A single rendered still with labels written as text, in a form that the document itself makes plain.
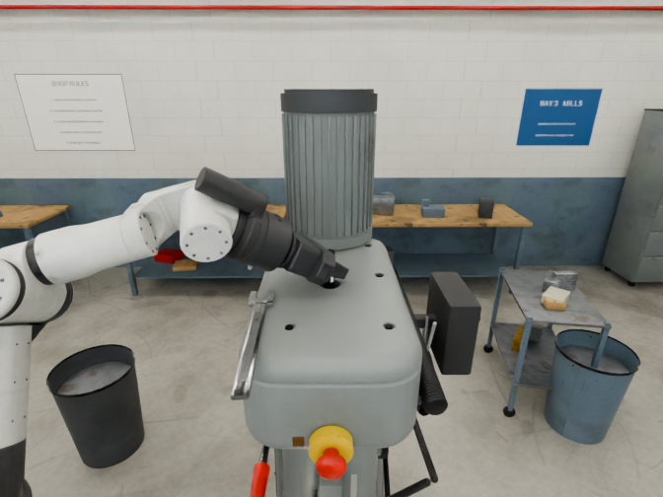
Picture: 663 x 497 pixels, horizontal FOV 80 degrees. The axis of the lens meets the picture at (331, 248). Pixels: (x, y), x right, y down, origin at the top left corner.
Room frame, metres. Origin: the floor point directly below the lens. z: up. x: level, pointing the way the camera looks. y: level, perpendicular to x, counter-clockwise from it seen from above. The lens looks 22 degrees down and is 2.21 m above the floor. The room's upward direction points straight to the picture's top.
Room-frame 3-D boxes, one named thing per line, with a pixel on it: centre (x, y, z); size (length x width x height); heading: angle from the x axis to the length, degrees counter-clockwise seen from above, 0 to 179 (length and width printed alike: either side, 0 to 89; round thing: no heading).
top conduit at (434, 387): (0.66, -0.14, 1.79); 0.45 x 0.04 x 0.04; 1
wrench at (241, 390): (0.46, 0.11, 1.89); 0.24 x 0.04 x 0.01; 3
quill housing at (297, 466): (0.63, 0.00, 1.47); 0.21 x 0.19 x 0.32; 91
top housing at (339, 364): (0.64, 0.00, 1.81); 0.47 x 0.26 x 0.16; 1
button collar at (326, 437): (0.39, 0.00, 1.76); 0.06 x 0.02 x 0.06; 91
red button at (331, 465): (0.37, 0.00, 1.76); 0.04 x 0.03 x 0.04; 91
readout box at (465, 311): (0.93, -0.33, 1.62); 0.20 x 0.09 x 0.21; 1
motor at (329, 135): (0.87, 0.01, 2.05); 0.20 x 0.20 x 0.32
